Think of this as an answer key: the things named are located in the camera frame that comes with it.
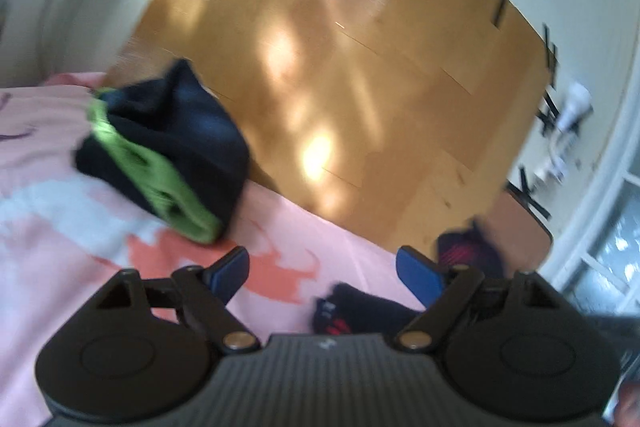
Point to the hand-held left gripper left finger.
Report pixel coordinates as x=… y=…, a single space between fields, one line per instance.
x=231 y=274

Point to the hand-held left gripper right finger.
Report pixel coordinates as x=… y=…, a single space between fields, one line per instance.
x=417 y=277

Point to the dark patterned knit sweater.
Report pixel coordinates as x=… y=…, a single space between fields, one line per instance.
x=470 y=249

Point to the dark garment with green trim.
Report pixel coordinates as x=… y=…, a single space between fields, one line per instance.
x=165 y=147

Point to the brown perforated cushion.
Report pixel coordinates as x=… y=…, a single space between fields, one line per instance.
x=525 y=227

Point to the pink deer print bedsheet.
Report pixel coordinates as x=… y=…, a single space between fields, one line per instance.
x=50 y=282

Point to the white framed window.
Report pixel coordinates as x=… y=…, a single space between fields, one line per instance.
x=610 y=232

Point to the wooden headboard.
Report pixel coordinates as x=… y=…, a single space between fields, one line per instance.
x=360 y=57

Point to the black tape strips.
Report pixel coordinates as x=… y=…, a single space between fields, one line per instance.
x=500 y=4

